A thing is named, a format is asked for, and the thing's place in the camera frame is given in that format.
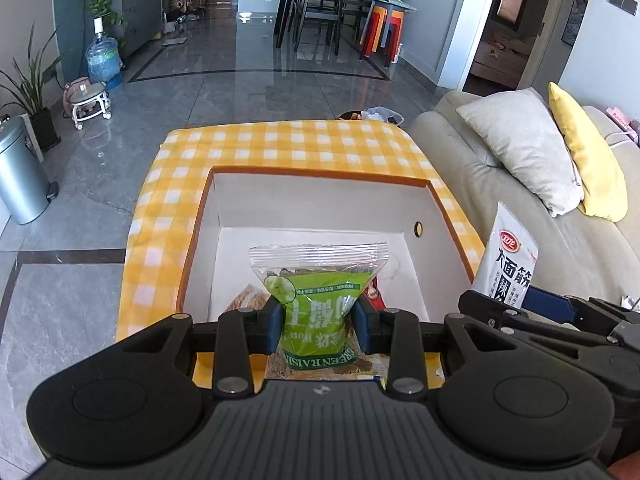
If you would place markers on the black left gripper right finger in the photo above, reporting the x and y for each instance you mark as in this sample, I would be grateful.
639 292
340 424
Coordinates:
397 334

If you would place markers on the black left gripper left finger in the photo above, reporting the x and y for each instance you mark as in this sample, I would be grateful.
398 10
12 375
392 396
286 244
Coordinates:
240 334

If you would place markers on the green raisin snack bag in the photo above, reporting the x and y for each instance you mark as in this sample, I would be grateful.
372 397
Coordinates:
317 285

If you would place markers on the white gluten snack packet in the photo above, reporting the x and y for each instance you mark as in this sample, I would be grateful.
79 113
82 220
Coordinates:
509 260

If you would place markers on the orange cardboard storage box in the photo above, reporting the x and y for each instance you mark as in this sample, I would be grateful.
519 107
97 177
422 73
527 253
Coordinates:
425 274

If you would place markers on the beige sofa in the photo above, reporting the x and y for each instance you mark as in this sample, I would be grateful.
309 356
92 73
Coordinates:
578 255

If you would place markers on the yellow checkered tablecloth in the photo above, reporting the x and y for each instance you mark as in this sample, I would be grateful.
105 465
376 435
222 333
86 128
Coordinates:
165 217

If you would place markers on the yellow cushion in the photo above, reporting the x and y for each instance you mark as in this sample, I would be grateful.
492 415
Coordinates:
605 191

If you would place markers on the floor basket with bags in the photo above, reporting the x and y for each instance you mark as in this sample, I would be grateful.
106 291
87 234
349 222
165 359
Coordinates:
377 113

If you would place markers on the grey white cushion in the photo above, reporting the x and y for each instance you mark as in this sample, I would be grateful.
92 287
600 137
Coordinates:
520 132

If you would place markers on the silver pedal trash bin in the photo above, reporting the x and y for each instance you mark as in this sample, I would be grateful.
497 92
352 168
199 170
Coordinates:
25 188

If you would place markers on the potted green plant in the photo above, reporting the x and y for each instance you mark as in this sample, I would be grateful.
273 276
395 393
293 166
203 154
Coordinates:
26 89

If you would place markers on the small white rolling stool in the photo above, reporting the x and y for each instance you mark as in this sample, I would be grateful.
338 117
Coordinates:
89 101

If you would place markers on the orange red stacked stools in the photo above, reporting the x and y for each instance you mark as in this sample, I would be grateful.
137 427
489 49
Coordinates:
382 33

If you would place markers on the blue water jug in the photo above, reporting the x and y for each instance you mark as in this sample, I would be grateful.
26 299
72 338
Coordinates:
103 60

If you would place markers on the grey sideboard cabinet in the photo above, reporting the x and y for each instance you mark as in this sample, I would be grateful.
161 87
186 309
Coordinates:
141 22

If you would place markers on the dark dining table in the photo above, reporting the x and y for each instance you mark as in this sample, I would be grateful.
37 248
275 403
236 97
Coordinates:
358 10

